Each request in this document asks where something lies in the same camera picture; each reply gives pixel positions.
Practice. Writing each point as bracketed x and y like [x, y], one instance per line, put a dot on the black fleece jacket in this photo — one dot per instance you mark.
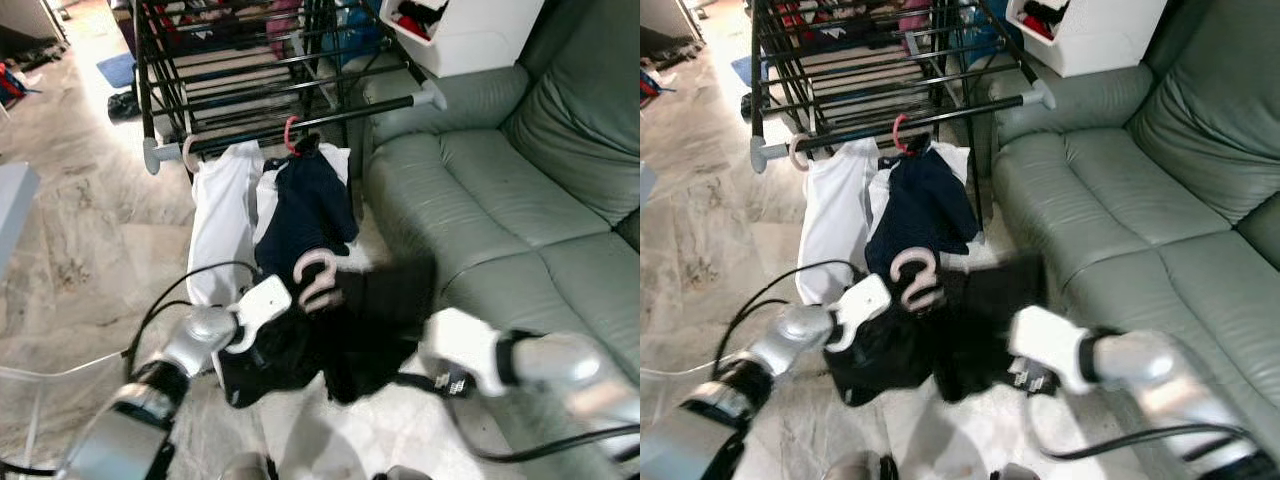
[980, 320]
[370, 320]

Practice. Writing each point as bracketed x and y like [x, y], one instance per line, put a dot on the pink plastic hanger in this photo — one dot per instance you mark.
[793, 152]
[915, 252]
[186, 153]
[315, 255]

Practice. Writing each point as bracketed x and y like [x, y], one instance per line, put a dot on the red plastic hanger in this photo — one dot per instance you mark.
[287, 135]
[896, 133]

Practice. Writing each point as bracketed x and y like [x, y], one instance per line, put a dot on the green leather sofa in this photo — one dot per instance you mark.
[1120, 200]
[480, 200]

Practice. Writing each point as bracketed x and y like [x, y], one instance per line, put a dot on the white thin shirt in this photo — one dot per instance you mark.
[835, 220]
[225, 220]

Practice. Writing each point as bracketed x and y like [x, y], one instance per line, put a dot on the black metal drying rack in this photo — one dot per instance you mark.
[350, 114]
[980, 108]

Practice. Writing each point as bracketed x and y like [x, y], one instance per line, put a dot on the white plastic laundry basket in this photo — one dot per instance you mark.
[1100, 45]
[470, 45]

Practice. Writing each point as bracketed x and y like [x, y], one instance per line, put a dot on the blue fabric item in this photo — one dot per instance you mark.
[360, 35]
[985, 30]

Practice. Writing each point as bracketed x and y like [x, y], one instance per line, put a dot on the black shoes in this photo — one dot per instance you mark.
[750, 105]
[125, 105]

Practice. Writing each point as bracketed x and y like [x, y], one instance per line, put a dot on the blue floor mat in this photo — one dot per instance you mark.
[118, 70]
[742, 70]

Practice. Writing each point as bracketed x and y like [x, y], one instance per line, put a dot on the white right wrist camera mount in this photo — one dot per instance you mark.
[1050, 345]
[465, 345]

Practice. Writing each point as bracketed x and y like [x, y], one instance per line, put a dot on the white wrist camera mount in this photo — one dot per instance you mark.
[465, 345]
[860, 308]
[260, 310]
[1050, 345]

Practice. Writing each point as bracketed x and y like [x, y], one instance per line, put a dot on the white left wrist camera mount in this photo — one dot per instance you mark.
[260, 310]
[860, 308]

